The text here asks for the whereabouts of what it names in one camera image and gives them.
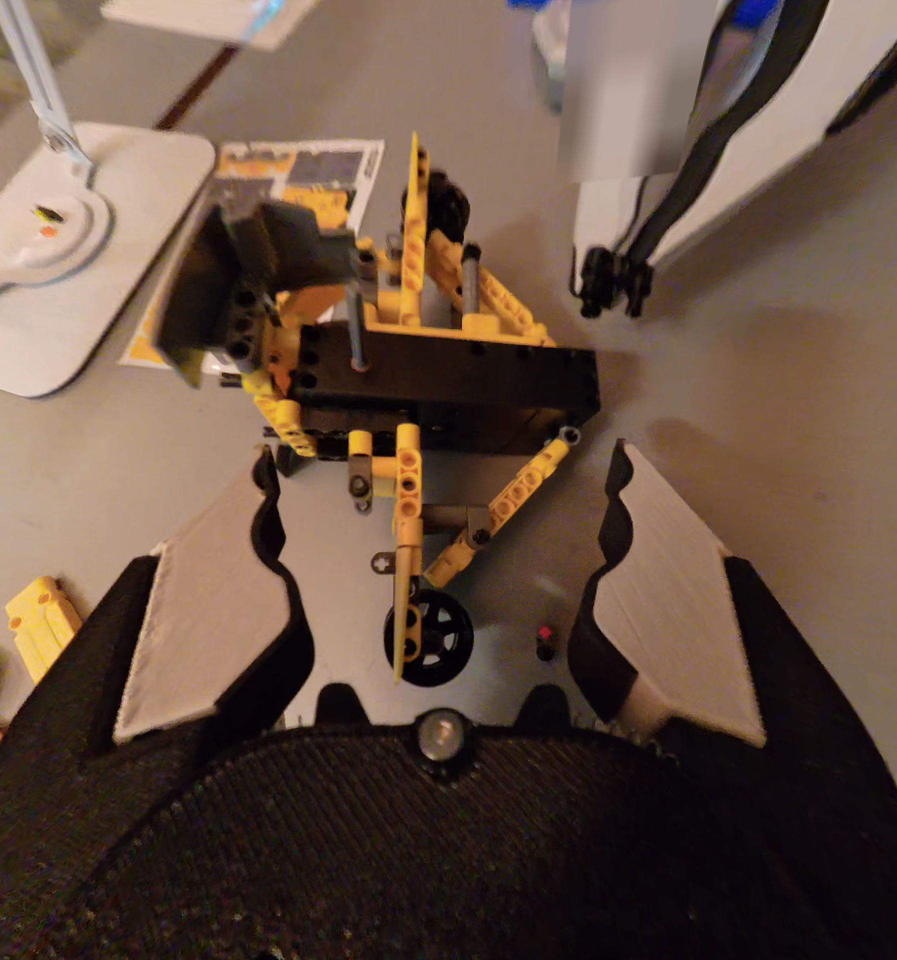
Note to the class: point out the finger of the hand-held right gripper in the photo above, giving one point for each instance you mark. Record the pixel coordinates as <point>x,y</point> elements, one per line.
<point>606,214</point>
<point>831,75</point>

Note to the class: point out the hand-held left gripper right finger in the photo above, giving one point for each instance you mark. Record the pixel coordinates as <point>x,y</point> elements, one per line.
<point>673,607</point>

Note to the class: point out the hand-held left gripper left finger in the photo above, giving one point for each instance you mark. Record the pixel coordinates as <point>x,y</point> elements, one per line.
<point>216,600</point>

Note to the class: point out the small black connector piece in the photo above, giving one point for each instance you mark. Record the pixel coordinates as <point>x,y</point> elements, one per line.
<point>613,281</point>

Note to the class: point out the yellow building block vehicle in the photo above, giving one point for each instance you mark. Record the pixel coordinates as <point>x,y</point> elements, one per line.
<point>433,375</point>

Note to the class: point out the dark grey axle rod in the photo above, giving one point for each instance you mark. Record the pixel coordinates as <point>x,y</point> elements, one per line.
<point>358,330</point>

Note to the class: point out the small red black pin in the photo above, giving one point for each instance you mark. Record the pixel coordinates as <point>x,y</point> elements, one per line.
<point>545,643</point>

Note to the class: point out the grey block remote controller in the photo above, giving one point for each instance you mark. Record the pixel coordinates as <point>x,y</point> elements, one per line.
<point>546,60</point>

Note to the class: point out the small yellow block piece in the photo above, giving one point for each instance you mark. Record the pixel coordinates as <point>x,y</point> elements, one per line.
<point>43,626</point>

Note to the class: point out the yellow grey sticker sheet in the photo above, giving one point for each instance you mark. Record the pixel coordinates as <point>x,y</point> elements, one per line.
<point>328,172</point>

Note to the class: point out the white stand base board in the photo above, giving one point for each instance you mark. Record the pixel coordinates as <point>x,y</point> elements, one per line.
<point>118,285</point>

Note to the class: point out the white printed paper sheet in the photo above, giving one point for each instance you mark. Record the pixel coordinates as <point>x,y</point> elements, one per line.
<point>208,19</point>

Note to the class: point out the metal stand bracket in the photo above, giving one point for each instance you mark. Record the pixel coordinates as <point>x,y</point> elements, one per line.
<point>36,75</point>

